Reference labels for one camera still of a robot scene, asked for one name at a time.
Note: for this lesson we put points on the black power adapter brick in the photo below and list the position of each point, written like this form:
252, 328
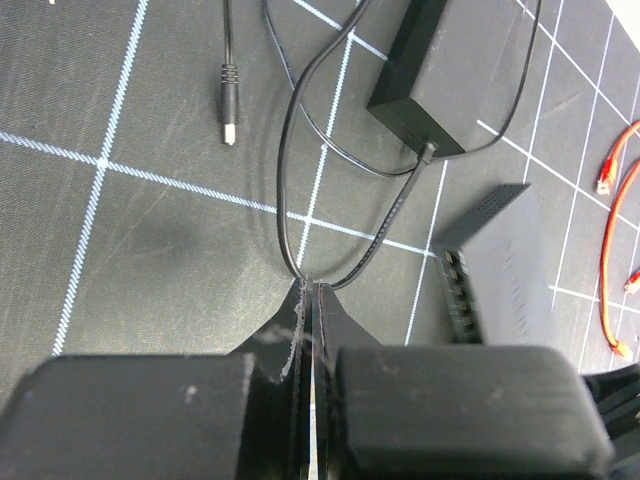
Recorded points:
440, 68

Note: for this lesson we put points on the black grid mat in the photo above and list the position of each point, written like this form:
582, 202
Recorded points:
127, 226

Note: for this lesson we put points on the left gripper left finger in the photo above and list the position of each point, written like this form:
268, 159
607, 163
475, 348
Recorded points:
242, 415

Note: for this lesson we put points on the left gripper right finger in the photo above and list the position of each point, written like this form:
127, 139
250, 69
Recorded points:
449, 411

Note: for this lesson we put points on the black network switch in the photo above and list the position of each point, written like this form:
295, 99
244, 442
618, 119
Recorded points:
495, 270

